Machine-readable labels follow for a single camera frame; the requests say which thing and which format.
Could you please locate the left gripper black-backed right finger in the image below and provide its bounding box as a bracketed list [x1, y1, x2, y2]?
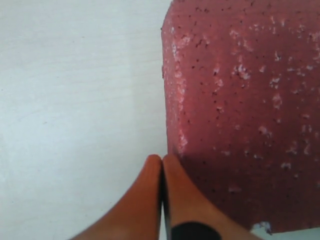
[162, 154, 260, 240]

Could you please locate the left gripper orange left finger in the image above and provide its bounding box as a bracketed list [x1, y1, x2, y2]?
[73, 154, 162, 240]

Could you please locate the red brick front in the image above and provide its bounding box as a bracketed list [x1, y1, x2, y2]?
[161, 0, 320, 233]

